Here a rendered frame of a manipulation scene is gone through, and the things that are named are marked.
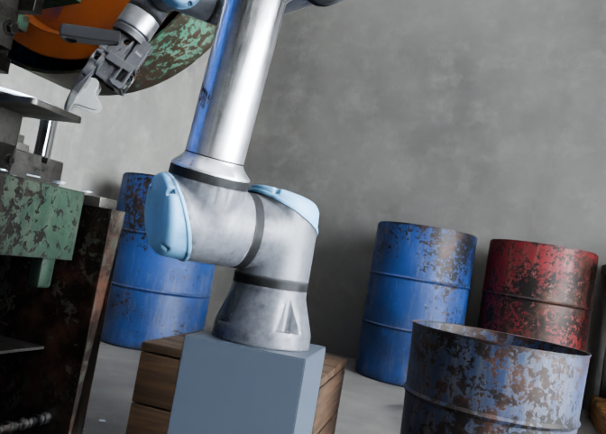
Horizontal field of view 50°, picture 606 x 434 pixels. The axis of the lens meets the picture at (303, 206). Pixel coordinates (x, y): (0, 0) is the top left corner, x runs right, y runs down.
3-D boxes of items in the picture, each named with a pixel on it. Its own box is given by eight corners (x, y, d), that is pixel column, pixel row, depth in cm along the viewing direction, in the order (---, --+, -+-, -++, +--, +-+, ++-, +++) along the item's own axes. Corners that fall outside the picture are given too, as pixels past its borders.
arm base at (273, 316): (316, 345, 106) (326, 284, 106) (298, 355, 91) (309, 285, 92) (228, 327, 109) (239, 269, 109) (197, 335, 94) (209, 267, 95)
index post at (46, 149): (51, 159, 141) (59, 115, 141) (41, 156, 138) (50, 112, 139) (41, 157, 142) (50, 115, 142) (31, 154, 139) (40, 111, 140)
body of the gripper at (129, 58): (118, 91, 126) (152, 41, 128) (78, 66, 125) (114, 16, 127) (121, 99, 134) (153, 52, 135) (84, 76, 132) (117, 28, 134)
